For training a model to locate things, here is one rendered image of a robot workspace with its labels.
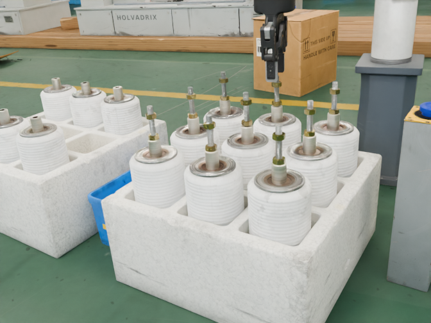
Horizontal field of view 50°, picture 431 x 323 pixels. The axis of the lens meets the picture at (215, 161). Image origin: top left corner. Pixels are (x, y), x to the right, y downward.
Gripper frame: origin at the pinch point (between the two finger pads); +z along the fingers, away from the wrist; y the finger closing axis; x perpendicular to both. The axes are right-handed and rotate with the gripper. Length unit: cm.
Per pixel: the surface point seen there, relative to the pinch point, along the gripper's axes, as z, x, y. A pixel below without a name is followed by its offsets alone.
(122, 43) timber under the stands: 31, 138, 186
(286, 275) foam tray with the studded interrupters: 20.6, -8.1, -34.5
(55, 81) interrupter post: 8, 63, 16
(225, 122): 10.6, 10.2, -1.4
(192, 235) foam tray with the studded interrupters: 18.6, 7.3, -30.5
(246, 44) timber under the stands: 30, 52, 177
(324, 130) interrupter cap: 9.9, -10.0, -5.1
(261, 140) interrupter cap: 9.9, 0.3, -11.3
